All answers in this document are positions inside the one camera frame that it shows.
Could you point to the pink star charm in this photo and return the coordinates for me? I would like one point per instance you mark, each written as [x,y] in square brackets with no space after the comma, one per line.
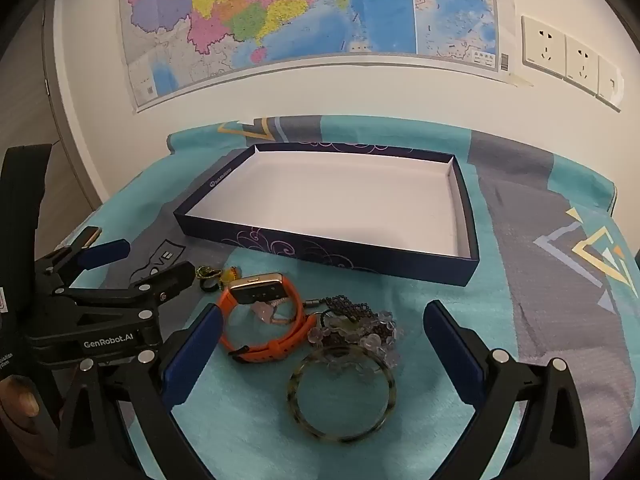
[270,312]

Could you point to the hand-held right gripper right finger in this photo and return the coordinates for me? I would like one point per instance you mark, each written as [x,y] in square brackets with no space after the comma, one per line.
[452,340]

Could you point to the dark blue shallow box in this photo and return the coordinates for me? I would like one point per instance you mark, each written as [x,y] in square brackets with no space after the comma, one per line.
[325,200]

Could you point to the white wall socket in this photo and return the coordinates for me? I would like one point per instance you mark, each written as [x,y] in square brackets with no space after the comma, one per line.
[545,45]
[582,62]
[610,82]

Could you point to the person's left hand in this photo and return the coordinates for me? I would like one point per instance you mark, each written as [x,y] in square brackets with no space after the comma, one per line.
[22,402]

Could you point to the orange smart watch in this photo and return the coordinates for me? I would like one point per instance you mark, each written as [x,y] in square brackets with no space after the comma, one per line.
[280,347]

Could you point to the grey door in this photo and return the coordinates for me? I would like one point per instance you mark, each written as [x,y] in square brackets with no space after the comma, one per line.
[30,110]

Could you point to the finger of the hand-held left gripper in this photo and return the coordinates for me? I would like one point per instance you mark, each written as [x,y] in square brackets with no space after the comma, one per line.
[107,252]
[170,276]

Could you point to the tortoiseshell bangle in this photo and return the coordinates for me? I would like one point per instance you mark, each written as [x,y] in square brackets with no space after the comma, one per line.
[295,400]

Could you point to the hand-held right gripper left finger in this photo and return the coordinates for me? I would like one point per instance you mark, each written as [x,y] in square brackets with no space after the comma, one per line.
[192,355]

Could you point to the colourful wall map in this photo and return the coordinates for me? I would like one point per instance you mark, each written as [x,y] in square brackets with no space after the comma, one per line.
[300,10]

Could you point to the teal and grey blanket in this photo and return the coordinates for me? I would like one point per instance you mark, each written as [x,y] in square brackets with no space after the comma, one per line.
[525,200]

